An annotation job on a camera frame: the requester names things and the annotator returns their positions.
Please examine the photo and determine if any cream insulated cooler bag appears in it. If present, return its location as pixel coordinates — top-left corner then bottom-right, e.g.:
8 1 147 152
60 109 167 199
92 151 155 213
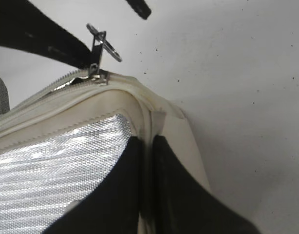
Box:
0 70 210 234

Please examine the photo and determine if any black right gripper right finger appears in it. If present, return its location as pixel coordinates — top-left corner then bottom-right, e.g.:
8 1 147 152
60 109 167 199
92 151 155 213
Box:
152 136 258 234

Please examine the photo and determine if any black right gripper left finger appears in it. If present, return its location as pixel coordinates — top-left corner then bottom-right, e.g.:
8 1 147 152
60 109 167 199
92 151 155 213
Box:
44 136 142 234

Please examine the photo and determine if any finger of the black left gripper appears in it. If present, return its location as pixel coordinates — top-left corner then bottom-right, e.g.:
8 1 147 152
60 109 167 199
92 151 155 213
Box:
0 0 91 67

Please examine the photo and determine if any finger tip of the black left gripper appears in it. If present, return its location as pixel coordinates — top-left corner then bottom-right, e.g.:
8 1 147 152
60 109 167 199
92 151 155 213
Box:
126 0 151 20

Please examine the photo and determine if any metal zipper pull ring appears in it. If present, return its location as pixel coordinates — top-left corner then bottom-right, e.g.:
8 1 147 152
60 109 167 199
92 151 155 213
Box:
86 22 123 86

